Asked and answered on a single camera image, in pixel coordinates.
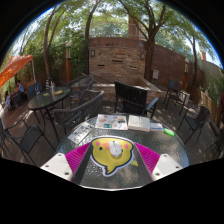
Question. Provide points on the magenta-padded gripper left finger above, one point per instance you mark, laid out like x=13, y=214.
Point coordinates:
x=58, y=165

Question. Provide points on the round dark glass side table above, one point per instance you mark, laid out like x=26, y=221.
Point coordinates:
x=48, y=98

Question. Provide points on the dark wicker armchair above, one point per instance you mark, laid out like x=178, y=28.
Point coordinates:
x=81, y=111
x=80, y=83

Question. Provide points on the orange patio umbrella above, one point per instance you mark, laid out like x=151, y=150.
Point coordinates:
x=13, y=66

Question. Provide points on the black slatted bench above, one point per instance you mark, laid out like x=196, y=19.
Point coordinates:
x=131, y=95

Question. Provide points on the clear drink cup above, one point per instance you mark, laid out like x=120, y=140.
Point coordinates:
x=52, y=86

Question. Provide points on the open white book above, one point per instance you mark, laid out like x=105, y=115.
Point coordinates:
x=139, y=123

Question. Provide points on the black metal mesh chair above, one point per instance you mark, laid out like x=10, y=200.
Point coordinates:
x=175, y=91
x=28, y=138
x=196, y=121

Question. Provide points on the wooden lamp post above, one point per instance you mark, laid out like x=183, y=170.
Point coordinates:
x=68, y=60
x=186, y=73

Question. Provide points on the white computer mouse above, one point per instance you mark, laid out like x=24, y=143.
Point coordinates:
x=115, y=149

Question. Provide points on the white license plate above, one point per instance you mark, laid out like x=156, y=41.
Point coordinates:
x=80, y=132

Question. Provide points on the green plastic tube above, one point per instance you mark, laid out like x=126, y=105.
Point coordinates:
x=169, y=132

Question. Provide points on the yellow duck mouse pad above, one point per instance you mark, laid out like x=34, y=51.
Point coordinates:
x=110, y=165

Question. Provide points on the white wall box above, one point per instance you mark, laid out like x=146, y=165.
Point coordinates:
x=155, y=74

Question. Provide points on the person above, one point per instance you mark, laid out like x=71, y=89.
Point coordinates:
x=20, y=87
x=7, y=99

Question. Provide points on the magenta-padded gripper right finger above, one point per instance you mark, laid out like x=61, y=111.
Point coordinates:
x=165, y=166

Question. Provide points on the small white blue booklet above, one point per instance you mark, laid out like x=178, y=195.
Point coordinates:
x=156, y=126

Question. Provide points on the blue patio chair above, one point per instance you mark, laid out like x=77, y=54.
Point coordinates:
x=34, y=89

